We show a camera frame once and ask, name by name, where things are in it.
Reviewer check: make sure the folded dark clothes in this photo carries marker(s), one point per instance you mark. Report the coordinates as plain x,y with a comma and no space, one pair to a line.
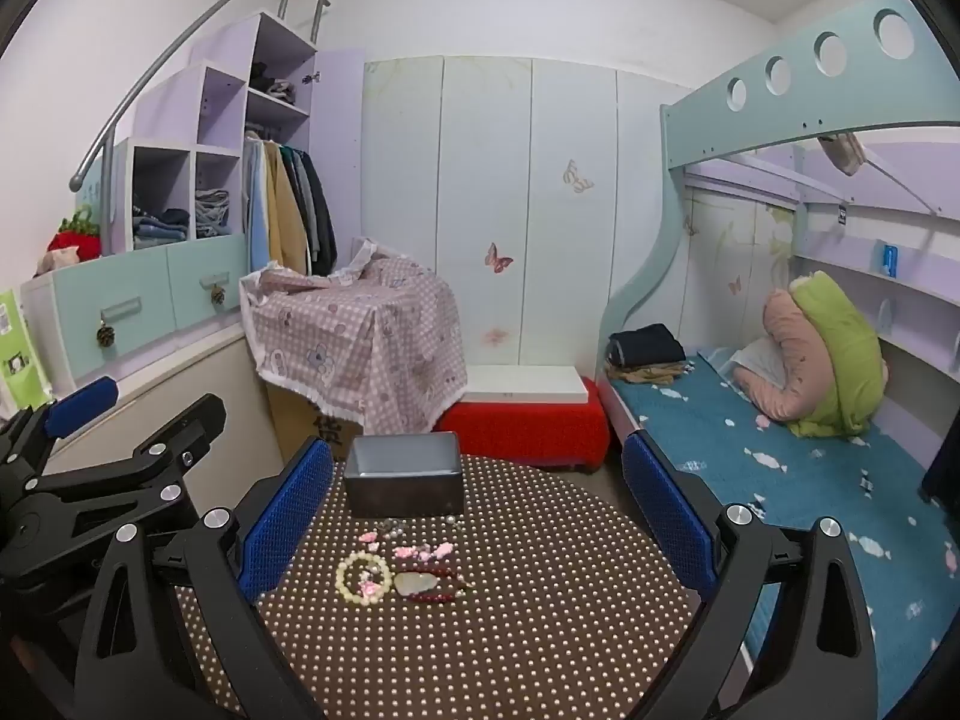
645,345

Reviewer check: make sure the tan butterfly sticker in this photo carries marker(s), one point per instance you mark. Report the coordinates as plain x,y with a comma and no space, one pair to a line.
577,176

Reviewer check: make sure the purple stair shelf cabinet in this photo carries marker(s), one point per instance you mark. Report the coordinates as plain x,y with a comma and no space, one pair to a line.
225,90

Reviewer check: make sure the folded dark blue jeans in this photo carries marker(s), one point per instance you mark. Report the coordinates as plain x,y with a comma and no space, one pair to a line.
161,229

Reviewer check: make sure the blue patterned bed sheet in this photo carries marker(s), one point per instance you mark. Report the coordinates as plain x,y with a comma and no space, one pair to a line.
750,465

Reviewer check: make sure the small blue box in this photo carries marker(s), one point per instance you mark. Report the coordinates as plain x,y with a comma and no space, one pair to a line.
890,259

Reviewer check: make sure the pale jade pendant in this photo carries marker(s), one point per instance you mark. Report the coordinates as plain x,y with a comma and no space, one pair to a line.
418,585

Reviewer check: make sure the pink flower sticker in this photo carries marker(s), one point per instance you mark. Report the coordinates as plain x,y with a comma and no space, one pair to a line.
495,335

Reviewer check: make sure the red strawberry plush toy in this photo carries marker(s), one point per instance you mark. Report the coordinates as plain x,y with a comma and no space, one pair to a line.
75,240

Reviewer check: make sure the pink butterfly sticker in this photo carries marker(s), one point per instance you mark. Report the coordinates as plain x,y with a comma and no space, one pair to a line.
496,257

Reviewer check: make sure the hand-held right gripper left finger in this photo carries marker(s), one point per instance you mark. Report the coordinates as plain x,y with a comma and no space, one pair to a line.
289,517

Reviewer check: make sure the dark hanging jackets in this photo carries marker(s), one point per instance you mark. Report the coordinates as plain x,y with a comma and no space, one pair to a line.
319,210

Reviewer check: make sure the brown polka-dot tablecloth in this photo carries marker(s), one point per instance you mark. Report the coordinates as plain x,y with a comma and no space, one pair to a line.
487,630

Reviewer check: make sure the silver metal tin box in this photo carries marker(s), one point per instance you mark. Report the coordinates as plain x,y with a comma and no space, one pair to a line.
405,480

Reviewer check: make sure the red bench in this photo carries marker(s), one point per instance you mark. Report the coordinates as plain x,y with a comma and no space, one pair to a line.
525,427

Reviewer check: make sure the pinecone ornament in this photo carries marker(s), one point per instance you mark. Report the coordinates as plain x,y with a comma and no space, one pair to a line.
217,294
105,334

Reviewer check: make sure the folded tan clothing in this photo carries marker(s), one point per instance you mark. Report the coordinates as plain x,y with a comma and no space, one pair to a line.
645,373

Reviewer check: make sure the dark clothes on shelf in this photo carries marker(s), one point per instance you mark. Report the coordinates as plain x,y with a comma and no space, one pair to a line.
270,82

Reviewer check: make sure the white wardrobe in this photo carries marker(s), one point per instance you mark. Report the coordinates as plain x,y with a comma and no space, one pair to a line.
480,165

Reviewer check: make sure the teal bunk bed frame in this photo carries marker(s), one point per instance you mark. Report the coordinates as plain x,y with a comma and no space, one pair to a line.
750,127

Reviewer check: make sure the light blue hanging shirt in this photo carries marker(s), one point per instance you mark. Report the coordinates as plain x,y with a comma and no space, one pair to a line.
255,217

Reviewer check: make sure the cream cabinet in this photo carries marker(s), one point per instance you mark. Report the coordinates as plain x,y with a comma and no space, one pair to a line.
187,382

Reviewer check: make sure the green bag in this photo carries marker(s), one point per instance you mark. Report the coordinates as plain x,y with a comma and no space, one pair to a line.
22,360

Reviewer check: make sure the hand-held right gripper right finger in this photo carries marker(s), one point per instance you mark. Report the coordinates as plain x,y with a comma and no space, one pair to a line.
667,517

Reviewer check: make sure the tan hanging coat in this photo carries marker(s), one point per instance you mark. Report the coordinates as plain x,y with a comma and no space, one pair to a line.
285,217

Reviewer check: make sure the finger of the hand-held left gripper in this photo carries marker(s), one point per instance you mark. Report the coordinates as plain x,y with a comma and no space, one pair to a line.
180,427
82,405

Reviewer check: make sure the white cloth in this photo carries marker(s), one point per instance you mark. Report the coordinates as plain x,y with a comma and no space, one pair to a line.
757,360

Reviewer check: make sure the grey lamp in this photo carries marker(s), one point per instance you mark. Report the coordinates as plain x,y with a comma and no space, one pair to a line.
844,154

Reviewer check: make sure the pink checked cloth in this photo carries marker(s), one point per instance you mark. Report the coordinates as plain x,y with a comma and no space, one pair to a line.
360,337

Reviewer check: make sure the folded light blue jeans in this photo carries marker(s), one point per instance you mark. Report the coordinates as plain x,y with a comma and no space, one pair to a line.
211,214

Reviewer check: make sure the grey metal handrail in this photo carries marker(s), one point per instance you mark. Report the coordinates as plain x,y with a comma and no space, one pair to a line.
187,30

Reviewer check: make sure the cardboard box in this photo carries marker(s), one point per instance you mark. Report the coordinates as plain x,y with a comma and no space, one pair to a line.
296,420

